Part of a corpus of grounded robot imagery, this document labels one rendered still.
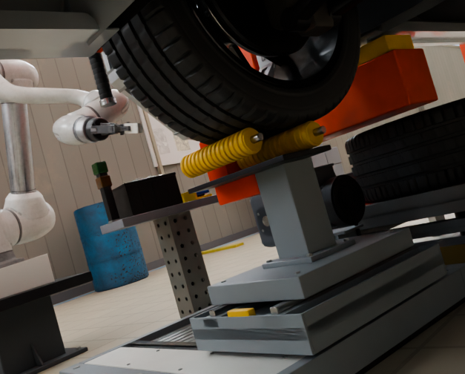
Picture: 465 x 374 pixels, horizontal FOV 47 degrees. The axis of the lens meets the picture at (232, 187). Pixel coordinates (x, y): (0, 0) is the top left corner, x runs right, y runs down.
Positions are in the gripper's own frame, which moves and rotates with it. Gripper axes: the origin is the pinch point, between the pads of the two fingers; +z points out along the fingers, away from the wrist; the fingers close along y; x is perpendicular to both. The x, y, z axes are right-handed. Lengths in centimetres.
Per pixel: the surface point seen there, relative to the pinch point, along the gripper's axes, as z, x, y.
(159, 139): -341, 23, 295
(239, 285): 57, 33, -19
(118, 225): -14.8, 32.0, 2.3
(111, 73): 26.9, -13.6, -25.3
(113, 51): 36, -17, -31
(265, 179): 54, 13, -4
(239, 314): 62, 37, -24
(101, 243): -260, 103, 154
